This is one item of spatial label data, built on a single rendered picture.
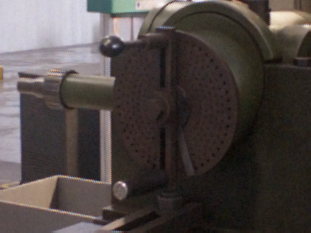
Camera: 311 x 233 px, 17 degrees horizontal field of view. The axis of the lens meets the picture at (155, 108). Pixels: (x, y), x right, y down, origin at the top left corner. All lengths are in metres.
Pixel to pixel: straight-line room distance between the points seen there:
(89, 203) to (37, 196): 0.19
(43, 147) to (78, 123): 0.21
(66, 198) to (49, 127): 0.77
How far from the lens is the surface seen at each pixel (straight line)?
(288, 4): 1.70
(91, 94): 1.42
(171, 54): 1.29
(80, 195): 3.82
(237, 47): 1.34
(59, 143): 4.53
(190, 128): 1.31
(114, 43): 1.19
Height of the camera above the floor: 1.37
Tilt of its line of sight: 8 degrees down
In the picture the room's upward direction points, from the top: straight up
